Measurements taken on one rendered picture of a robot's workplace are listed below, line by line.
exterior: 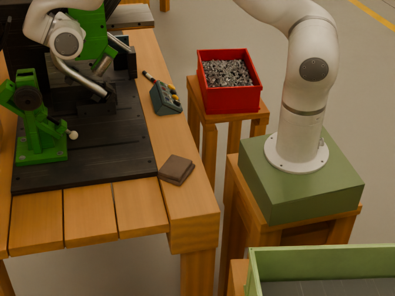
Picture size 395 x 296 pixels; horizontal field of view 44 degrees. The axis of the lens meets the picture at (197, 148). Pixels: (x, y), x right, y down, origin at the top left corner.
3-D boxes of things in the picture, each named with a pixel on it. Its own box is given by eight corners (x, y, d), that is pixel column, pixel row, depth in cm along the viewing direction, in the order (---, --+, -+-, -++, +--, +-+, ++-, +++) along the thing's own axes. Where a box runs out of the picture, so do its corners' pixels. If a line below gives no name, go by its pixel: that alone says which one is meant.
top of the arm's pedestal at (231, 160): (313, 149, 168) (315, 140, 166) (360, 214, 144) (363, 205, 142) (225, 163, 161) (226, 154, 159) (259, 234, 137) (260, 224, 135)
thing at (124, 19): (147, 11, 187) (147, 3, 185) (154, 28, 175) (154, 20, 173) (43, 18, 180) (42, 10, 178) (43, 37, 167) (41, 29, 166)
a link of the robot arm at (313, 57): (325, 90, 135) (341, 11, 119) (328, 133, 121) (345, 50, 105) (281, 87, 136) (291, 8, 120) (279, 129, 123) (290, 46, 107)
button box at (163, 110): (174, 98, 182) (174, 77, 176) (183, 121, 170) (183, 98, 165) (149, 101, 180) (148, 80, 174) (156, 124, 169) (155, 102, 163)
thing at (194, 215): (144, 30, 255) (143, 2, 246) (218, 248, 141) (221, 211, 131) (117, 32, 252) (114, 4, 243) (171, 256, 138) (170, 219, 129)
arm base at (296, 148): (317, 128, 151) (327, 79, 139) (337, 171, 137) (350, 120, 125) (257, 134, 150) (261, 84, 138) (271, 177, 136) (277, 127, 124)
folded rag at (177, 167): (172, 159, 148) (172, 151, 147) (196, 167, 146) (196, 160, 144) (156, 178, 141) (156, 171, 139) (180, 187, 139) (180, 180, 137)
